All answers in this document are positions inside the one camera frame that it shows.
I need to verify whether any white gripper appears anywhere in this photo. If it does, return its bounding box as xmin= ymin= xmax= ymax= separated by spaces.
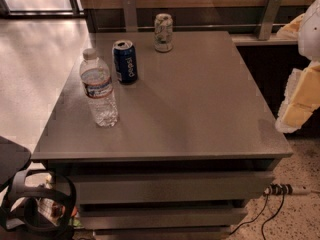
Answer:
xmin=275 ymin=0 xmax=320 ymax=133

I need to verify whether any clear plastic water bottle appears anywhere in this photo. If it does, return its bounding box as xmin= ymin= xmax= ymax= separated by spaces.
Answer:
xmin=79 ymin=48 xmax=119 ymax=127

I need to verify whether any white power strip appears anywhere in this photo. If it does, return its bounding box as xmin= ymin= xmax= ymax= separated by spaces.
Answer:
xmin=263 ymin=183 xmax=320 ymax=197

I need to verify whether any white green soda can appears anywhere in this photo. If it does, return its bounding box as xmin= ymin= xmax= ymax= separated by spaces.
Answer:
xmin=154 ymin=13 xmax=173 ymax=52

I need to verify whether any grey drawer cabinet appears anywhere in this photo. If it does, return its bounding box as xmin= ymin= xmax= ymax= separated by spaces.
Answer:
xmin=33 ymin=32 xmax=291 ymax=240

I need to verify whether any blue pepsi can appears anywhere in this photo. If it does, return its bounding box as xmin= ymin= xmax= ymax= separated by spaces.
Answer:
xmin=112 ymin=40 xmax=138 ymax=84

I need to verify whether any black office chair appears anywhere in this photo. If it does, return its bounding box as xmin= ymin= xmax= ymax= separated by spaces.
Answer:
xmin=0 ymin=137 xmax=76 ymax=240

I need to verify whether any grey wall shelf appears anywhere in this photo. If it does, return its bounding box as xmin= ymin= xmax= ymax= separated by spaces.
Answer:
xmin=231 ymin=34 xmax=297 ymax=46

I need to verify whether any right metal wall bracket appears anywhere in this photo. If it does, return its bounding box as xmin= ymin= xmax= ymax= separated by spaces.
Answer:
xmin=256 ymin=0 xmax=282 ymax=40

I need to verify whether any metal wall bracket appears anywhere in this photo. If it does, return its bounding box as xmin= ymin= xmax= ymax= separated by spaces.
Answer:
xmin=122 ymin=0 xmax=138 ymax=32
xmin=256 ymin=0 xmax=282 ymax=40

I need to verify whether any black power cable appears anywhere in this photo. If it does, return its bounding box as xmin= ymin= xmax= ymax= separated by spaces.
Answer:
xmin=229 ymin=193 xmax=270 ymax=236
xmin=260 ymin=192 xmax=286 ymax=240

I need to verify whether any left metal wall bracket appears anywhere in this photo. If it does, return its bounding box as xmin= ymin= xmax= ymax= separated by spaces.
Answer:
xmin=122 ymin=0 xmax=138 ymax=32

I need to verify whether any window frame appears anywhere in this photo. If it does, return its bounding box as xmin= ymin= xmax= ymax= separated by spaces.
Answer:
xmin=0 ymin=0 xmax=83 ymax=18

